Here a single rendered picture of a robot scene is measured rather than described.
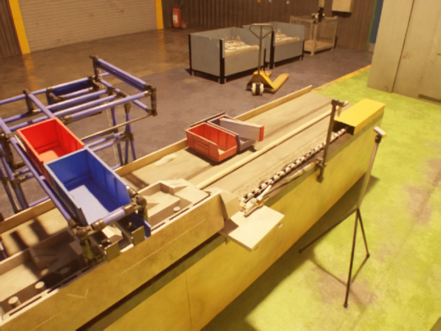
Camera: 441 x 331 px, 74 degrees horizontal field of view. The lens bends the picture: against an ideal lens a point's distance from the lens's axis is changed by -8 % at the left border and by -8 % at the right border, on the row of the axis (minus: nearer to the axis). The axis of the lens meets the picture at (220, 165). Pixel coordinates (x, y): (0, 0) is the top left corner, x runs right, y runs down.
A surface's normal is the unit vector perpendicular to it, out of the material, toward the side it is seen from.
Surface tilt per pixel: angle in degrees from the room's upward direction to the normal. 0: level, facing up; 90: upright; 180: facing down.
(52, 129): 94
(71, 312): 80
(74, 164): 94
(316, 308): 0
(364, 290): 0
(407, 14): 90
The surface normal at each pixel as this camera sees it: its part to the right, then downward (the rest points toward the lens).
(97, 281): 0.70, 0.22
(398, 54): -0.70, 0.38
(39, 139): 0.71, 0.43
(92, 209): 0.07, -0.80
